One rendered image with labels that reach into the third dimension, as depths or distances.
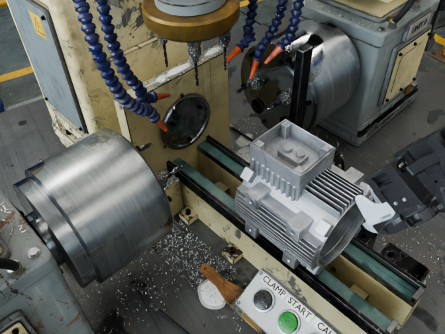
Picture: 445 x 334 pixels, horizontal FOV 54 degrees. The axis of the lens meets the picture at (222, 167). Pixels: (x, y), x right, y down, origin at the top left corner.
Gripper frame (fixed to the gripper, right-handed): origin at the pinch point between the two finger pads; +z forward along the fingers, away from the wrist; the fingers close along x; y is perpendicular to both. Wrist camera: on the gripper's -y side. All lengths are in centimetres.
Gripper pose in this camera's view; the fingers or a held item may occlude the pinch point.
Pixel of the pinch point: (373, 226)
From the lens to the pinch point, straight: 69.0
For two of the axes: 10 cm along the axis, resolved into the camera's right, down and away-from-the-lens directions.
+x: -7.3, 4.9, -4.8
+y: -6.1, -7.9, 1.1
